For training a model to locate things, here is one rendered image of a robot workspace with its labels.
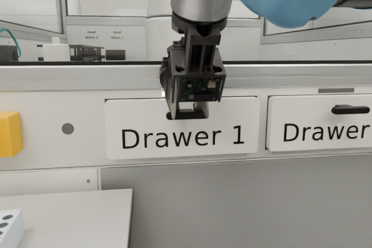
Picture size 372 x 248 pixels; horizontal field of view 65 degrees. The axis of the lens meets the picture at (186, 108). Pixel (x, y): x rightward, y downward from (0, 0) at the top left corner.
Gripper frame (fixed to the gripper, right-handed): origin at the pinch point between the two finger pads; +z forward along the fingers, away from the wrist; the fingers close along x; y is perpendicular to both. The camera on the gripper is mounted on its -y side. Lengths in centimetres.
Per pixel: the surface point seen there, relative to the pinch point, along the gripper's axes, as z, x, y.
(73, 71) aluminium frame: -3.7, -19.7, -6.3
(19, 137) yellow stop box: 4.9, -29.4, 1.4
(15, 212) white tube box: 3.1, -25.3, 16.2
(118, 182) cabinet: 14.3, -12.9, 6.1
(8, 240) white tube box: 0.8, -24.2, 20.9
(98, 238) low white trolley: 4.7, -14.0, 20.0
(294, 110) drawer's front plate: 2.0, 21.8, -0.5
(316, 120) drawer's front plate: 3.7, 26.5, 0.8
